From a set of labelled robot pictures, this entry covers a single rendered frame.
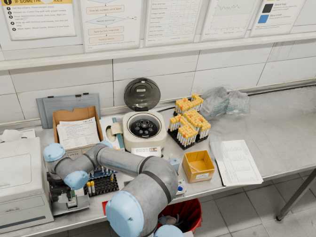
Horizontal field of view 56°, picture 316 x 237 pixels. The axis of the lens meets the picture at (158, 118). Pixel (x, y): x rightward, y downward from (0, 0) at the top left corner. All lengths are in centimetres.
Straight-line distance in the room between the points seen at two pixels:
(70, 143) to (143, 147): 40
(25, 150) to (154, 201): 77
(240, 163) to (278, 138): 37
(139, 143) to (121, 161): 64
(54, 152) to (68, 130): 62
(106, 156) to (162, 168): 30
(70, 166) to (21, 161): 31
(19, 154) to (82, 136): 44
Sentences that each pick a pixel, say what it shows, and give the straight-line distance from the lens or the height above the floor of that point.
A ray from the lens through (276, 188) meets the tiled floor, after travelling 292.
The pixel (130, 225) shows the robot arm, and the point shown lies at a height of 153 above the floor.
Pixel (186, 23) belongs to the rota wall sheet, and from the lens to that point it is 166.
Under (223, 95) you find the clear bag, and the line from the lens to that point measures 196.
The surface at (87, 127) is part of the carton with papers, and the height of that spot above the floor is 94.
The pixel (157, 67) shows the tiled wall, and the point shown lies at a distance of 177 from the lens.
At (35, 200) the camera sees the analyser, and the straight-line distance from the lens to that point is 135.
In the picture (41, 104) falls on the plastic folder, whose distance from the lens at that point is 179.
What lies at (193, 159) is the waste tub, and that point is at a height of 91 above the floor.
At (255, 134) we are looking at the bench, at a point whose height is 87.
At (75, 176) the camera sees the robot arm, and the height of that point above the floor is 132.
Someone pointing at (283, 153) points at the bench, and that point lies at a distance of 196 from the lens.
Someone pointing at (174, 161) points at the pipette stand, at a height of 97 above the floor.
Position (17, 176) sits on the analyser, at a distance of 133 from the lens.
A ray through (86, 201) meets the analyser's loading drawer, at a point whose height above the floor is 92.
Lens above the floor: 223
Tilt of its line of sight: 46 degrees down
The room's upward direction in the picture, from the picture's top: 7 degrees clockwise
